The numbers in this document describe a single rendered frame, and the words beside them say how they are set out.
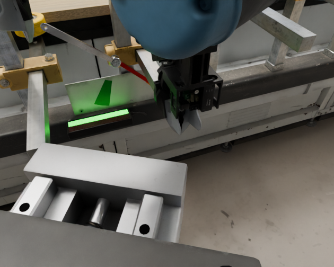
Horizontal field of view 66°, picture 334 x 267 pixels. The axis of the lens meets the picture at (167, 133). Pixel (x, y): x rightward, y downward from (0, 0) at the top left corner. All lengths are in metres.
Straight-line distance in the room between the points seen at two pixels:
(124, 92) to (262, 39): 0.66
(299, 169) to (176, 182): 1.44
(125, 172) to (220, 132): 1.24
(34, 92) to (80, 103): 0.16
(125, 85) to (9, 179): 0.79
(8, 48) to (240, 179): 1.20
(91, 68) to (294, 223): 1.13
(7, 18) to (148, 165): 0.39
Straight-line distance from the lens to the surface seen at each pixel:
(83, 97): 0.71
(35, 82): 0.63
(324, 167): 1.71
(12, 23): 0.53
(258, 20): 0.64
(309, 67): 1.03
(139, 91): 0.73
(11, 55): 0.66
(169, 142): 1.32
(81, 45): 0.60
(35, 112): 0.54
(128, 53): 0.67
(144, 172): 0.21
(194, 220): 1.30
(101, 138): 0.86
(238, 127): 1.49
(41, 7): 0.88
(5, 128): 0.79
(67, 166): 0.23
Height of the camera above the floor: 1.17
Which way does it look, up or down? 46 degrees down
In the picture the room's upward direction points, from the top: straight up
